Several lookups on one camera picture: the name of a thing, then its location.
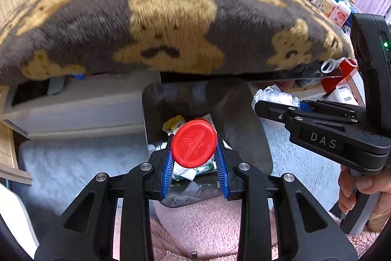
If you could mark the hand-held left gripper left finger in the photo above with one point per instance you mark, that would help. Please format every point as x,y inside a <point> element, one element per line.
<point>167,169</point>

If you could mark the green and white wrapper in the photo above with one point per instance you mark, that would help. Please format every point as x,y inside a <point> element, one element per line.
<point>195,171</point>

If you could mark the white plastic box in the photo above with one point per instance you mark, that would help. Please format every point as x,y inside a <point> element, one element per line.
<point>348,96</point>

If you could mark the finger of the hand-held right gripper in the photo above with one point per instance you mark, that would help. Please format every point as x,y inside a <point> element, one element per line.
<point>333,106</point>
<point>275,111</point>

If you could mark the white wooden bed frame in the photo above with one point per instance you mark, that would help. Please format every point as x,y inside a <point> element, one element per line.
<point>85,108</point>

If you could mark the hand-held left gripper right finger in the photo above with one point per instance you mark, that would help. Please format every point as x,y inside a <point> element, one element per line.
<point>220,170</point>

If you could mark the light blue fluffy rug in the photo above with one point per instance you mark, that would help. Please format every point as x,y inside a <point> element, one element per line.
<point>76,163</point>

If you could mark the pink fleece jacket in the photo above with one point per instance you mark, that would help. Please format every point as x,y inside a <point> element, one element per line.
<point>198,227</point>

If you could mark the yellow wrapper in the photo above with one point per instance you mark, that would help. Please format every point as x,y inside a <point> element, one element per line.
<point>174,123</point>

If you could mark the white and pink container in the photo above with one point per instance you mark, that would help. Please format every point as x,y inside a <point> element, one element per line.
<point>340,13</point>

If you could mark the person's right hand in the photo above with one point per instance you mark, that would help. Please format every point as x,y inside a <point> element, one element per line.
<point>371,184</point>

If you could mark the clear plastic wrap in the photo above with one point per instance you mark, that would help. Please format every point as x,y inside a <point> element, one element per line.
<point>275,94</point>

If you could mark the red box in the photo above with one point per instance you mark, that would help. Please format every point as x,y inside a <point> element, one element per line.
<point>339,80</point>

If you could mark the white plastic bag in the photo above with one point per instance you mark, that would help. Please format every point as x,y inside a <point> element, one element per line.
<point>331,64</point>

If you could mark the wooden board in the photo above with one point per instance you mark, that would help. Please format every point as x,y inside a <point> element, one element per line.
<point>9,151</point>

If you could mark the black trash bin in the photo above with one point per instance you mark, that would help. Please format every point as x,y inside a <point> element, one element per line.
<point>238,132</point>

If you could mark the grey teddy bear pattern cushion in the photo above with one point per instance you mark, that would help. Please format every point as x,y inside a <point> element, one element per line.
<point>91,34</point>

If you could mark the red round bottle cap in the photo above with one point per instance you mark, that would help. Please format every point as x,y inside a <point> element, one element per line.
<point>194,144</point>

